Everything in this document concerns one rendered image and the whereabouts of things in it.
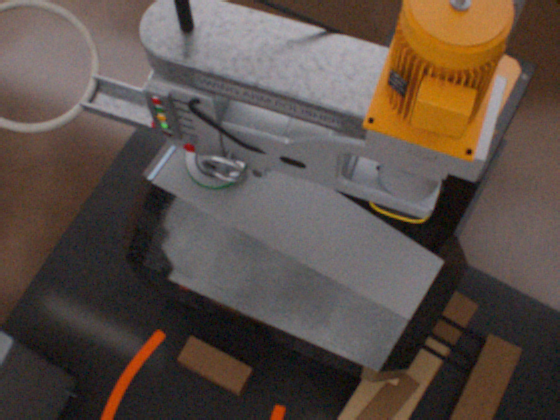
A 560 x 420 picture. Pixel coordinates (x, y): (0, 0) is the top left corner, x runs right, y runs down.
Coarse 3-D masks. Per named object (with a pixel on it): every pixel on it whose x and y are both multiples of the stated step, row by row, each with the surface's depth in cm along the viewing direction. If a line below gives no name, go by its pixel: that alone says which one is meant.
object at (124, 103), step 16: (112, 80) 269; (96, 96) 271; (112, 96) 271; (128, 96) 271; (144, 96) 270; (96, 112) 268; (112, 112) 264; (128, 112) 269; (144, 112) 269; (144, 128) 266; (240, 160) 262; (256, 176) 260
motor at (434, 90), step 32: (416, 0) 161; (448, 0) 161; (480, 0) 160; (416, 32) 159; (448, 32) 158; (480, 32) 158; (384, 64) 200; (416, 64) 168; (448, 64) 162; (480, 64) 163; (384, 96) 196; (416, 96) 179; (448, 96) 168; (480, 96) 179; (384, 128) 193; (416, 128) 193; (448, 128) 174; (480, 128) 192
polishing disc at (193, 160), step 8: (192, 152) 285; (192, 160) 284; (200, 160) 284; (192, 168) 282; (200, 168) 282; (192, 176) 282; (200, 176) 281; (208, 176) 281; (208, 184) 280; (216, 184) 280; (224, 184) 280
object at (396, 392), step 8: (408, 376) 319; (392, 384) 318; (400, 384) 318; (408, 384) 318; (416, 384) 317; (384, 392) 317; (392, 392) 317; (400, 392) 316; (408, 392) 316; (376, 400) 316; (384, 400) 316; (392, 400) 315; (400, 400) 315; (368, 408) 315; (376, 408) 314; (384, 408) 314; (392, 408) 314; (400, 408) 314; (360, 416) 314; (368, 416) 313; (376, 416) 313; (384, 416) 313; (392, 416) 313
